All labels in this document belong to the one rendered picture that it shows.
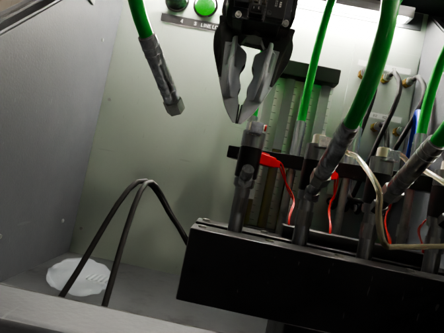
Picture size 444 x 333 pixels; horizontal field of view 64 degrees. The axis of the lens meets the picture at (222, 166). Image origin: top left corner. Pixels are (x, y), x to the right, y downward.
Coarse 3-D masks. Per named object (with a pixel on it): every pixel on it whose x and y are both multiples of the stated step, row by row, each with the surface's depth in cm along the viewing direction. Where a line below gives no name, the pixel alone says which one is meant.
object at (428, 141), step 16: (400, 0) 48; (352, 144) 54; (432, 144) 32; (352, 160) 54; (416, 160) 34; (432, 160) 33; (400, 176) 36; (416, 176) 35; (384, 192) 39; (400, 192) 37
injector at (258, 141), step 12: (240, 144) 43; (252, 144) 42; (240, 156) 43; (252, 156) 42; (240, 168) 42; (252, 168) 40; (240, 180) 41; (252, 180) 43; (240, 192) 42; (240, 204) 42; (240, 216) 42; (228, 228) 43; (240, 228) 43
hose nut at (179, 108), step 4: (180, 100) 40; (164, 104) 40; (168, 104) 39; (172, 104) 39; (176, 104) 39; (180, 104) 40; (168, 108) 39; (172, 108) 39; (176, 108) 39; (180, 108) 40; (184, 108) 41; (168, 112) 40; (172, 112) 40; (176, 112) 40; (180, 112) 40
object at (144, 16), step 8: (128, 0) 31; (136, 0) 31; (136, 8) 32; (144, 8) 32; (136, 16) 32; (144, 16) 32; (136, 24) 33; (144, 24) 33; (144, 32) 33; (152, 32) 34; (256, 112) 63; (248, 120) 63; (256, 120) 63
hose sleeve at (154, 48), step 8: (144, 40) 33; (152, 40) 34; (144, 48) 34; (152, 48) 34; (160, 48) 35; (152, 56) 35; (160, 56) 35; (152, 64) 35; (160, 64) 35; (152, 72) 36; (160, 72) 36; (168, 72) 37; (160, 80) 37; (168, 80) 37; (160, 88) 38; (168, 88) 37; (168, 96) 38; (176, 96) 39
